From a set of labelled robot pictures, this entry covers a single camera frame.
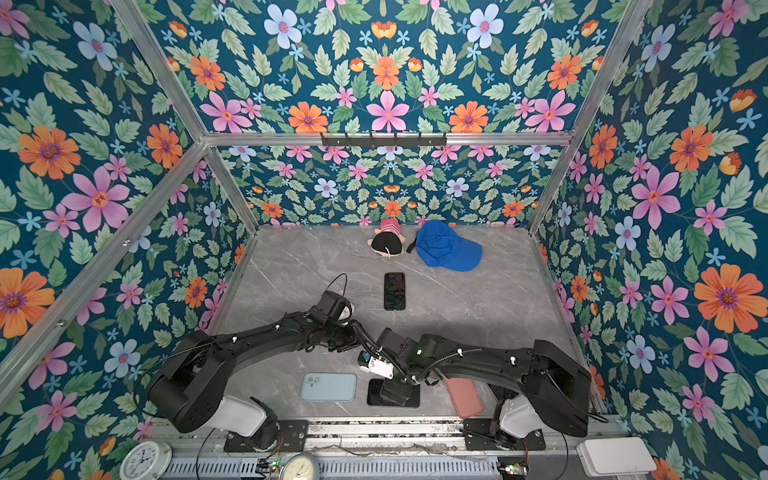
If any light blue phone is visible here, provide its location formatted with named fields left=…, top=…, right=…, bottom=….
left=300, top=372, right=357, bottom=403

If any black smartphone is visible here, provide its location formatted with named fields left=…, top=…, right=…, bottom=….
left=384, top=272, right=407, bottom=310

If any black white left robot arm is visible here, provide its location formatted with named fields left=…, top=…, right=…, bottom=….
left=146, top=291, right=359, bottom=451

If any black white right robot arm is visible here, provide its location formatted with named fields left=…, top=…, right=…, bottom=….
left=366, top=328, right=591, bottom=438

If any pink phone case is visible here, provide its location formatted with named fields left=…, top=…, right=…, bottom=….
left=444, top=378, right=484, bottom=419

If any plush doll pink striped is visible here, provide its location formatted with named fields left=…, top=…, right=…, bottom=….
left=367, top=218, right=406, bottom=258

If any blue baseball cap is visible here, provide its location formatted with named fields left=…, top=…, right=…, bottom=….
left=406, top=220, right=483, bottom=272

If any round timer gauge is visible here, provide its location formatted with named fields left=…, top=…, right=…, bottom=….
left=279, top=453, right=320, bottom=480

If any white rectangular box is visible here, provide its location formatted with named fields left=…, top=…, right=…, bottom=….
left=576, top=437, right=657, bottom=477

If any white vented strip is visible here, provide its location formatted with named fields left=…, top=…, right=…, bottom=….
left=163, top=456, right=501, bottom=479

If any white round clock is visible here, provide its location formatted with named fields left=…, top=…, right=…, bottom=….
left=119, top=440, right=172, bottom=480

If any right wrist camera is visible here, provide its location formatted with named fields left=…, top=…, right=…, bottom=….
left=357, top=352, right=395, bottom=379

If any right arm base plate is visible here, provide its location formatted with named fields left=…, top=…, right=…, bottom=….
left=461, top=418, right=546, bottom=453

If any aluminium front rail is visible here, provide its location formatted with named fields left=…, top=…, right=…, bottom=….
left=146, top=416, right=628, bottom=452

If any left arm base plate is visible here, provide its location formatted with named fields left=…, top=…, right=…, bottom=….
left=224, top=420, right=309, bottom=453

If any black hook rail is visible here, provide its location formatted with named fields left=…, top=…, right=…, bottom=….
left=320, top=132, right=448, bottom=148

